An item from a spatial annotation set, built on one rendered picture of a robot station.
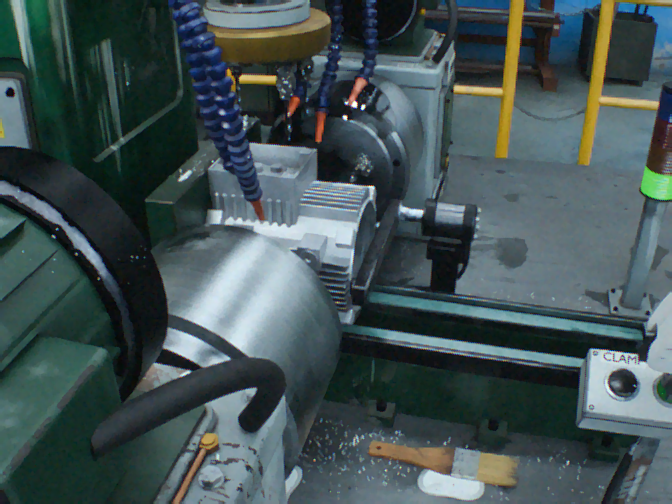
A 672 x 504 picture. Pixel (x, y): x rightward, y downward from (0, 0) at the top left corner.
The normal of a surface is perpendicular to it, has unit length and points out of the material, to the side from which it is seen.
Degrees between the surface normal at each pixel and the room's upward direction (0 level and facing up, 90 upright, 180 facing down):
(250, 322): 36
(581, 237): 0
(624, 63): 90
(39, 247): 41
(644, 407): 28
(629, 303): 90
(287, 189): 90
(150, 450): 0
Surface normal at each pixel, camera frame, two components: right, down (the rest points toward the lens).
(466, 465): 0.00, -0.86
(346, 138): -0.26, 0.50
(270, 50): 0.23, 0.50
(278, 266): 0.51, -0.66
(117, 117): 0.97, 0.13
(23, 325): 0.82, -0.33
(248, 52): -0.03, 0.51
